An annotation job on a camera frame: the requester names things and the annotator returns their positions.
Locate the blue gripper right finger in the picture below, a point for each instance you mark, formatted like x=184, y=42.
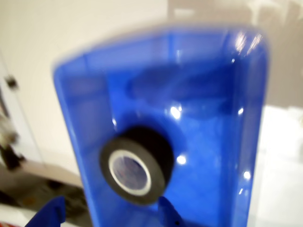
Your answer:
x=168, y=215

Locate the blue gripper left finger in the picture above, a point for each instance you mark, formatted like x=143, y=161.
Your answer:
x=53, y=212

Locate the blue plastic bin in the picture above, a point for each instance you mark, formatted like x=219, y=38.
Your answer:
x=208, y=142

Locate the large black tape roll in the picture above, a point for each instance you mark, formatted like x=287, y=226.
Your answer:
x=161, y=146

